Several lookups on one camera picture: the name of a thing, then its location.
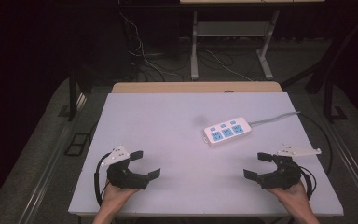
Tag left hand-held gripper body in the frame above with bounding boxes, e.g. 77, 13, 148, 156
101, 144, 150, 190

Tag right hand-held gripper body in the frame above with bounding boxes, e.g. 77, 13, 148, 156
258, 143, 323, 191

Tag white power strip blue sockets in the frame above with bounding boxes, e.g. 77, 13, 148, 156
202, 117, 253, 147

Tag person's left hand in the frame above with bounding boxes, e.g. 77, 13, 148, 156
101, 180, 140, 209

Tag person's right hand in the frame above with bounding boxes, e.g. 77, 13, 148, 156
267, 181, 311, 210

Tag black metal stand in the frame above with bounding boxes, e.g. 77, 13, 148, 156
62, 66, 90, 122
280, 13, 358, 123

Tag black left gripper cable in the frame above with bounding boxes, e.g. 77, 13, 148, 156
93, 152, 112, 207

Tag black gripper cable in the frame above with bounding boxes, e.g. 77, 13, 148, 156
298, 165, 318, 201
93, 152, 112, 207

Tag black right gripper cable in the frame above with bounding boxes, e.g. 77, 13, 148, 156
298, 165, 318, 201

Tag grey power strip cable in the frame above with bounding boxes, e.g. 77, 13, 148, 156
249, 110, 302, 128

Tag black floor frame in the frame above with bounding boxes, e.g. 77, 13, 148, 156
63, 133, 91, 157

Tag thin black cable loop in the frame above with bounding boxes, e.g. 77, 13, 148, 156
298, 112, 334, 176

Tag aluminium floor rail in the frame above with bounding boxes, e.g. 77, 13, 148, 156
321, 119, 358, 216
18, 92, 88, 224

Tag long white floor cable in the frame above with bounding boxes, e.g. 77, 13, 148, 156
118, 11, 197, 79

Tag short white floor cable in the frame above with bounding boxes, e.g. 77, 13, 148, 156
205, 49, 254, 82

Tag white metal desk frame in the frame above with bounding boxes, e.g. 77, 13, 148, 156
190, 9, 281, 81

